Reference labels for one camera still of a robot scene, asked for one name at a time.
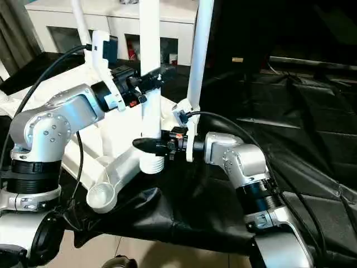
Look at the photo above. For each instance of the white plastic table top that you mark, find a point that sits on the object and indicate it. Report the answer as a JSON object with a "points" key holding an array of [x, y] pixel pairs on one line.
{"points": [[120, 134]]}

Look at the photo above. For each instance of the white plastic table leg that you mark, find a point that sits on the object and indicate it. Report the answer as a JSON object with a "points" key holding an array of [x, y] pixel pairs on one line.
{"points": [[81, 22], [149, 39], [201, 50]]}

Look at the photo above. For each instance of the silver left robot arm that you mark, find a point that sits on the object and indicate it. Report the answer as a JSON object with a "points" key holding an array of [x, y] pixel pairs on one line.
{"points": [[50, 128]]}

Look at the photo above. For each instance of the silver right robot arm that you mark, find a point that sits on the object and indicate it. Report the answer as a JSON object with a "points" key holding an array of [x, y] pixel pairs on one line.
{"points": [[240, 162]]}

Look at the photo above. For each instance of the white bottle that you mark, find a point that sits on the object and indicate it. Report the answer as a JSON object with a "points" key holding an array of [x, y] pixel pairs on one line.
{"points": [[173, 58]]}

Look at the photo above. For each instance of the red bottle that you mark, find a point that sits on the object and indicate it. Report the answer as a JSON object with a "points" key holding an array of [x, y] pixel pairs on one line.
{"points": [[131, 53]]}

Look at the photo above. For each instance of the white cabinet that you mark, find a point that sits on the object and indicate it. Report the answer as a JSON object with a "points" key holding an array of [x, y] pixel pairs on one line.
{"points": [[111, 25]]}

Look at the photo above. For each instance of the gold label plate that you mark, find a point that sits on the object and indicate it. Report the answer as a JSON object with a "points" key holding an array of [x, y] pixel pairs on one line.
{"points": [[237, 59]]}

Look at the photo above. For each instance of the grey curtain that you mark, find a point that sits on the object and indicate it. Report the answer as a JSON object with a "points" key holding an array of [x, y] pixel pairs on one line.
{"points": [[17, 33]]}

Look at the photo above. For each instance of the black mat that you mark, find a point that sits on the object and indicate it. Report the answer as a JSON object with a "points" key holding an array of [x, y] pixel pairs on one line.
{"points": [[301, 145]]}

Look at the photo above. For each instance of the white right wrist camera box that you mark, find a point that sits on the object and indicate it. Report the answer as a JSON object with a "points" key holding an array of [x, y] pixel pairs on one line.
{"points": [[185, 120]]}

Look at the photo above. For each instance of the silver metal rail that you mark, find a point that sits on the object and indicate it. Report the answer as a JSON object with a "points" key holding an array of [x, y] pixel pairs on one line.
{"points": [[312, 61]]}

